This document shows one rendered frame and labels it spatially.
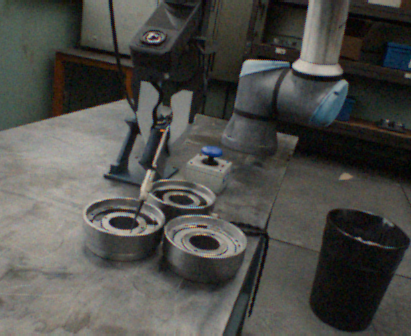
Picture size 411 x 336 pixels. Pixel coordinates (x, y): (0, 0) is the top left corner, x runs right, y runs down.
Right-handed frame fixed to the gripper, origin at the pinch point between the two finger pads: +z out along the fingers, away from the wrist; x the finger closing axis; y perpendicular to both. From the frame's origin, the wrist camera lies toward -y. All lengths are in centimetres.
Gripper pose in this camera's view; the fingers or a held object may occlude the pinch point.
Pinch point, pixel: (159, 145)
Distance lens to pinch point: 53.1
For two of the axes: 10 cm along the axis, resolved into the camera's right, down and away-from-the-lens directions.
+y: 2.8, -2.7, 9.2
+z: -1.6, 9.3, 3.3
